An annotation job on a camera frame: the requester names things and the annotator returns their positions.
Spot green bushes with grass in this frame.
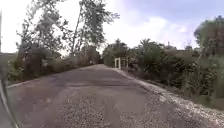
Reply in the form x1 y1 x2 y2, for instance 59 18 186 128
7 45 103 84

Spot pale gravel strip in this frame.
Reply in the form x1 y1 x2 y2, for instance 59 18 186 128
111 67 224 125

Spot row of green bushes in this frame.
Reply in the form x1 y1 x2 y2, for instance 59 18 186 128
101 38 224 111

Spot large green tree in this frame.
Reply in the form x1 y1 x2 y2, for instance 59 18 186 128
193 15 224 58

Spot white gate frame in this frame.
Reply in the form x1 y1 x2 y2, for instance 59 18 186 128
114 56 130 70

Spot tall thin trees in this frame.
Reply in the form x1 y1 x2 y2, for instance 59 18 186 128
16 0 120 66

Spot grey asphalt road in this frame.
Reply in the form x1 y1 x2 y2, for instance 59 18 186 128
6 63 224 128

